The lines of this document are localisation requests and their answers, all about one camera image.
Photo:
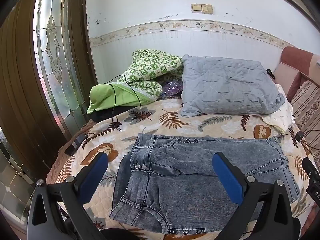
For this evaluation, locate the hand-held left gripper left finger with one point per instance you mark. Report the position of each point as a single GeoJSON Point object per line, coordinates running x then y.
{"type": "Point", "coordinates": [98, 165]}

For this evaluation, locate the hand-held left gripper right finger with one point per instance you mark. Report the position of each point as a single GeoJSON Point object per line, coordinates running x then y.
{"type": "Point", "coordinates": [225, 173]}

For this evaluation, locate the grey-blue denim pants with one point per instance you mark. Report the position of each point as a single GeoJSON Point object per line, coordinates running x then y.
{"type": "Point", "coordinates": [175, 195]}

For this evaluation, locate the black phone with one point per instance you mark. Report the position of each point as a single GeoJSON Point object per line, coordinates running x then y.
{"type": "Point", "coordinates": [75, 145]}

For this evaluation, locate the black charger plug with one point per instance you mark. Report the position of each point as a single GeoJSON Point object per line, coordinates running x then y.
{"type": "Point", "coordinates": [300, 135]}

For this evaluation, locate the leaf-printed beige blanket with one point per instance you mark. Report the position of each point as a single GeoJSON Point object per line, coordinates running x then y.
{"type": "Point", "coordinates": [155, 127]}

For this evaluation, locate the cream white cloth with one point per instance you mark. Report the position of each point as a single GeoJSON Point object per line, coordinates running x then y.
{"type": "Point", "coordinates": [277, 120]}

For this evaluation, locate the plain green pillow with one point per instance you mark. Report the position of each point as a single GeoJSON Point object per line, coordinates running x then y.
{"type": "Point", "coordinates": [105, 95]}

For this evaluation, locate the striped beige cushion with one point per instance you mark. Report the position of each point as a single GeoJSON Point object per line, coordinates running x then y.
{"type": "Point", "coordinates": [307, 105]}

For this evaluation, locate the grey quilted pillow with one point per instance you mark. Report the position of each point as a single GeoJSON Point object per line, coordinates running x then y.
{"type": "Point", "coordinates": [225, 87]}

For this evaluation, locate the purple plastic bag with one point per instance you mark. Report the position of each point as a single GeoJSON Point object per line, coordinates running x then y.
{"type": "Point", "coordinates": [172, 88]}

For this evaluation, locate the green checkered quilt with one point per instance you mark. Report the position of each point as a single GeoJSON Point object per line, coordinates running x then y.
{"type": "Point", "coordinates": [147, 67]}

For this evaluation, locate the small black object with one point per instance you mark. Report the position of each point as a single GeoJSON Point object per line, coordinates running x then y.
{"type": "Point", "coordinates": [270, 74]}

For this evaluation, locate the wooden door with stained glass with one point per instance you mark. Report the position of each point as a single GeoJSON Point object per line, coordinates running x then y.
{"type": "Point", "coordinates": [20, 80]}

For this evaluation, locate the pink padded headboard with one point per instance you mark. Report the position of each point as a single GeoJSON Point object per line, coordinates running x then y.
{"type": "Point", "coordinates": [295, 57]}

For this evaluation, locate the yellowed wall light switch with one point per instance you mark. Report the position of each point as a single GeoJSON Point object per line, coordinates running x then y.
{"type": "Point", "coordinates": [207, 9]}
{"type": "Point", "coordinates": [196, 8]}

